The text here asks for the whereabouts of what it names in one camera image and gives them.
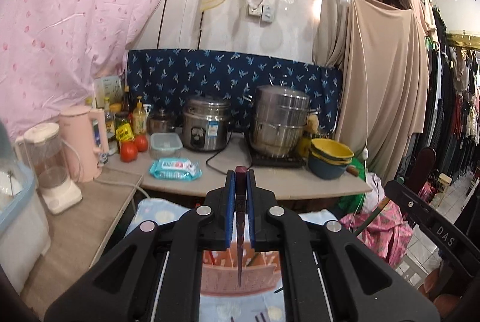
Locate dark red twisted chopstick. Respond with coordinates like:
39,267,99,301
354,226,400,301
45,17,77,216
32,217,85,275
234,166,247,287
255,312,268,322

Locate bright red chopstick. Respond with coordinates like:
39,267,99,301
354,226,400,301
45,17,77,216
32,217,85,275
202,251,215,265

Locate green chopstick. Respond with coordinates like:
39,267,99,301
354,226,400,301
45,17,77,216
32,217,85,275
353,197,390,237

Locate light blue patterned tablecloth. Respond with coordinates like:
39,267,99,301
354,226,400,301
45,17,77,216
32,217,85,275
125,198,337,321

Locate pink perforated utensil holder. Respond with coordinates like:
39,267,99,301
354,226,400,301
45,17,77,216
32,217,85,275
201,242,281,297

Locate pink floral fabric pile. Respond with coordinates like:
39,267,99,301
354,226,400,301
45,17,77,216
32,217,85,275
337,195,413,268

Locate blue wet wipes pack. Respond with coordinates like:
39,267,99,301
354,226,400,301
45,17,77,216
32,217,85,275
149,158,202,181

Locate stacked yellow blue bowls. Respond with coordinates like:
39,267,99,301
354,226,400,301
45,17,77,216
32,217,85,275
307,138,354,181

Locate black induction cooktop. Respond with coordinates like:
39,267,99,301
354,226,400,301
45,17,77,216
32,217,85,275
246,140,306,168

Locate red tomato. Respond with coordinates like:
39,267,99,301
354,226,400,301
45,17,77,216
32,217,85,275
120,141,138,163
133,135,149,152

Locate clear food container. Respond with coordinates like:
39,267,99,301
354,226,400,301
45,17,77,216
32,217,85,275
150,132,183,160

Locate white blue storage bin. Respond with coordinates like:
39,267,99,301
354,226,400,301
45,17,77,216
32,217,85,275
0,122,51,294

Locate yellow snack packet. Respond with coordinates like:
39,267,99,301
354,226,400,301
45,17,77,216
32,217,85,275
115,123,135,142

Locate small steel pot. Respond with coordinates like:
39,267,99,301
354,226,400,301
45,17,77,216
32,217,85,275
147,109,176,135

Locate pink electric kettle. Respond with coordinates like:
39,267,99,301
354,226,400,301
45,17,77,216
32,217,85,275
58,106,109,183

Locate silver rice cooker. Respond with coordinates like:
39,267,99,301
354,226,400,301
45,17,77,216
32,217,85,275
181,96,230,152

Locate yellow oil bottle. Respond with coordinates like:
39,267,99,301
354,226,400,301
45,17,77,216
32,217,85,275
132,96,147,136

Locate stainless steel steamer pot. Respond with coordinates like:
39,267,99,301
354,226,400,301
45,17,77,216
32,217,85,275
243,85,310,159

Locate white blender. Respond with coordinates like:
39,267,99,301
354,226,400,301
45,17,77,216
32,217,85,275
14,123,82,214

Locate navy floral backsplash cloth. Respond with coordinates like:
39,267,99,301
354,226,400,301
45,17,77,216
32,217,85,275
127,49,343,132

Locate beige hanging curtain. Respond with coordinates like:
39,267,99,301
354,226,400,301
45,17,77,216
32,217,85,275
312,0,429,182

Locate pink dotted curtain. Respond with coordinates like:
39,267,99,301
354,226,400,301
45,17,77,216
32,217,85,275
1,0,161,138

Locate wall power socket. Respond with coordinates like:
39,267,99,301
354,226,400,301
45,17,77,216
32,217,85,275
247,5,275,23

